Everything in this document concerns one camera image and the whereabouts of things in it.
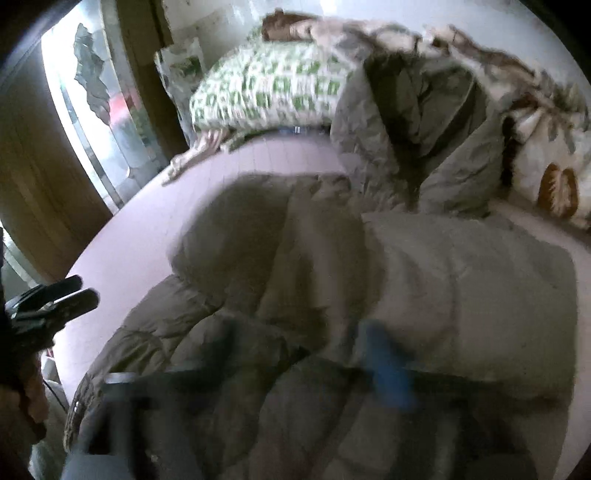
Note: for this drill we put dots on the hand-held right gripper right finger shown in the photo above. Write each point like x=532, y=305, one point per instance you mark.
x=385, y=364

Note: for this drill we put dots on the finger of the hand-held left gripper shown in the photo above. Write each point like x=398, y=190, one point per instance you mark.
x=69, y=304
x=57, y=287

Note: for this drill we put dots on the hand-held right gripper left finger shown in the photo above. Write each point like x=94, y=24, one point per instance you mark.
x=152, y=415

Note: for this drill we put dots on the olive puffer jacket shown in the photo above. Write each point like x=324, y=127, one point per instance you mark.
x=415, y=286

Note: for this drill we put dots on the person's left hand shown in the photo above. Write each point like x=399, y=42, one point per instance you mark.
x=36, y=392

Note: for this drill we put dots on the brown wooden panel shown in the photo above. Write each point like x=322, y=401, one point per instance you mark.
x=41, y=175

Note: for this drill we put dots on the striped beige cloth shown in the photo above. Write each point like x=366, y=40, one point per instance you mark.
x=194, y=154

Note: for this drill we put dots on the window with leaf decal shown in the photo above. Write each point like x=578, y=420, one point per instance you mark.
x=97, y=92

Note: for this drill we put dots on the bed with pink sheet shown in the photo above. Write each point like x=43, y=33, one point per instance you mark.
x=286, y=157

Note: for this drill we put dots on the small green print pillow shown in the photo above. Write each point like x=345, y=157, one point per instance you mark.
x=178, y=64

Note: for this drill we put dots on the leaf print fleece blanket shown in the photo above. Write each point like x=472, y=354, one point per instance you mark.
x=545, y=134

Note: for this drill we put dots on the green patterned white pillow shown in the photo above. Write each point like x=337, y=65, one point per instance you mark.
x=258, y=87

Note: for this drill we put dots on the brown wooden window frame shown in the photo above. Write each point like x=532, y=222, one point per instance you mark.
x=143, y=60

